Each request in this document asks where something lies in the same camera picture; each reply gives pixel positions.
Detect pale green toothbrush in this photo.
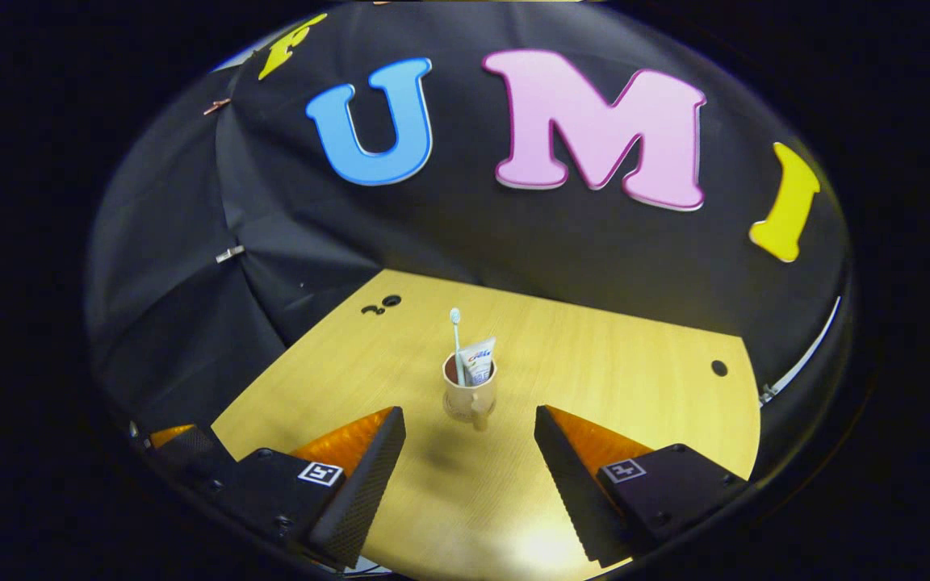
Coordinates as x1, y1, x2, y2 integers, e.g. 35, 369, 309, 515
448, 307, 468, 387

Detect beige cup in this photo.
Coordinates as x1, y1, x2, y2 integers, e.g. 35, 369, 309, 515
441, 354, 500, 433

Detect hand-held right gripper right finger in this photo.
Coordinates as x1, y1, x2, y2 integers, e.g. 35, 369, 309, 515
534, 404, 749, 568

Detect wooden desktop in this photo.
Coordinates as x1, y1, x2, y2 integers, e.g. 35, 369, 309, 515
210, 268, 763, 581

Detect black backdrop cloth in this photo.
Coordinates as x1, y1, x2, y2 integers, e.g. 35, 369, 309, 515
84, 0, 855, 454

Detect white toothpaste tube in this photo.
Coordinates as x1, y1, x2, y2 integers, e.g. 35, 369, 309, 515
459, 336, 498, 387

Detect white cord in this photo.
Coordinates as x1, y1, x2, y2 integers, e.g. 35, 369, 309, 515
757, 295, 843, 407

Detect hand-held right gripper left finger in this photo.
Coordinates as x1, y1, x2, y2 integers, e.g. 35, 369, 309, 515
194, 405, 408, 571

